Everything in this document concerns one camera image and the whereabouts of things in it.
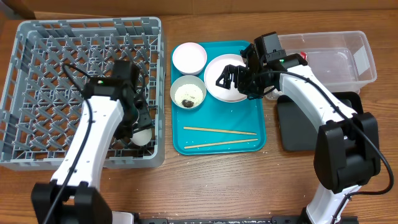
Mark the white plastic cup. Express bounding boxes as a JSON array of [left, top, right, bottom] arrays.
[[131, 128, 152, 146]]

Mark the grey bowl with rice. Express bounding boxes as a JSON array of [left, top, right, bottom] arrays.
[[170, 75, 206, 110]]

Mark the red snack wrapper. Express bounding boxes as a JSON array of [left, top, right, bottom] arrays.
[[300, 52, 308, 61]]

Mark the brown food lump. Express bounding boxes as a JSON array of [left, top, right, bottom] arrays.
[[182, 100, 194, 108]]

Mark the white rice pile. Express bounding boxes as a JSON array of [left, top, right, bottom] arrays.
[[174, 84, 204, 108]]

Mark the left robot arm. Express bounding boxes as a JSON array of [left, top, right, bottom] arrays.
[[31, 60, 153, 223]]

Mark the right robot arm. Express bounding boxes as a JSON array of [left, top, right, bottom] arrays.
[[215, 32, 381, 223]]

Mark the black waste tray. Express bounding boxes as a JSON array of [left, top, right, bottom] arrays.
[[277, 91, 364, 152]]

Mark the grey dishwasher rack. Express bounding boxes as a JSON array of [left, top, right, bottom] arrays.
[[1, 17, 167, 170]]

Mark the pink round plate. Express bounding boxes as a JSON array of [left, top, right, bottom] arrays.
[[204, 54, 247, 103]]

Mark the pink empty bowl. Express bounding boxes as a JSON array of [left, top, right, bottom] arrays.
[[172, 42, 207, 75]]

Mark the upper wooden chopstick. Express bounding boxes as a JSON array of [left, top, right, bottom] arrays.
[[183, 126, 257, 136]]

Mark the wooden chopstick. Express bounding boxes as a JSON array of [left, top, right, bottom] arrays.
[[183, 126, 257, 136], [184, 139, 258, 149]]

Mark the teal serving tray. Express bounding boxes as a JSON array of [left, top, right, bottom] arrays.
[[172, 91, 267, 156]]

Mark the lower wooden chopstick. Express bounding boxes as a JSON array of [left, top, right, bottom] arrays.
[[184, 139, 258, 149]]

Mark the clear plastic bin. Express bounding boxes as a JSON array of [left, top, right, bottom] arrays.
[[278, 30, 377, 93]]

